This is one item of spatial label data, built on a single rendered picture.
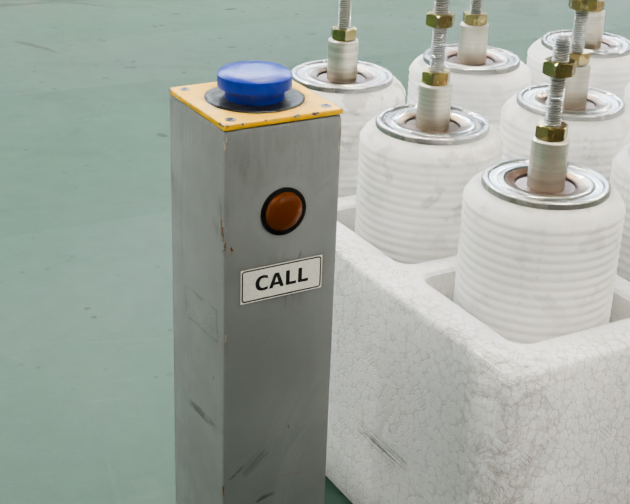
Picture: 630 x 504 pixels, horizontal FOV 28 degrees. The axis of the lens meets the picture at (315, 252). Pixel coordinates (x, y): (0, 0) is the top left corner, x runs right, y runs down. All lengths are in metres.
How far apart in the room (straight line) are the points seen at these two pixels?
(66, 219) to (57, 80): 0.49
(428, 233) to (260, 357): 0.17
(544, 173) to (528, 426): 0.15
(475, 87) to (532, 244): 0.26
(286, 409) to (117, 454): 0.24
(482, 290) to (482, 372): 0.06
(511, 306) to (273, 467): 0.17
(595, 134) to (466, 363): 0.23
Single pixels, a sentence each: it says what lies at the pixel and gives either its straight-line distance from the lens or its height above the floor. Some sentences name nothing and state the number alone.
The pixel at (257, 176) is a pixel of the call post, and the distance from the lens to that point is 0.65.
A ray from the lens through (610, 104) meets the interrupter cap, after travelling 0.91.
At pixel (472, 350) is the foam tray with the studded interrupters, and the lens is 0.71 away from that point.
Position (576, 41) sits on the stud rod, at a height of 0.30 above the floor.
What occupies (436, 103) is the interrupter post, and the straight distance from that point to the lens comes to 0.83.
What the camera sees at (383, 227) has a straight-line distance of 0.83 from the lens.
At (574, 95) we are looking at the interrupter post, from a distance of 0.90.
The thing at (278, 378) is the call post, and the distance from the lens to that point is 0.71.
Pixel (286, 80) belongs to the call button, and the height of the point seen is 0.33.
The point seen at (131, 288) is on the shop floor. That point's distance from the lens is 1.17.
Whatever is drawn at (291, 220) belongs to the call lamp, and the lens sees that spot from 0.66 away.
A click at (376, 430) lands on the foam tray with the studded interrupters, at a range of 0.83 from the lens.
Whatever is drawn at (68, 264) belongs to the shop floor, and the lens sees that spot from 1.23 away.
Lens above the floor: 0.52
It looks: 25 degrees down
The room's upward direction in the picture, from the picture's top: 2 degrees clockwise
